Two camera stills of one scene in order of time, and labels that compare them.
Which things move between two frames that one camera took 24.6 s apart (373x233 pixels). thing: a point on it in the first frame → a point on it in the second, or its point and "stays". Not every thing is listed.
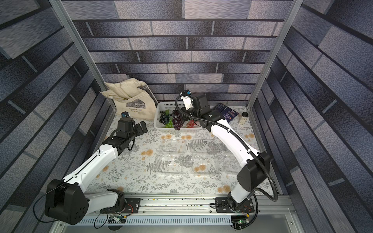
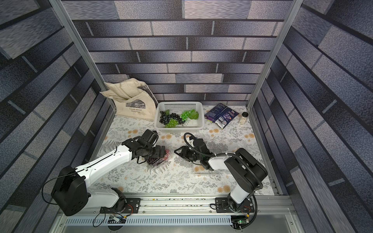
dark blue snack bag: x=228 y=114 stays
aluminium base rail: x=277 y=210 stays
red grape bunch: x=170 y=155 → x=154 y=161
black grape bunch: x=164 y=118 stays
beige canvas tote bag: x=132 y=96 stays
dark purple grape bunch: x=177 y=120 → x=151 y=160
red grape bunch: x=191 y=124 → x=167 y=152
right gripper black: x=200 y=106 → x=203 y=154
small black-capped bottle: x=243 y=118 stays
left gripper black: x=141 y=131 → x=159 y=154
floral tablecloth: x=168 y=162 stays
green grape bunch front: x=170 y=124 stays
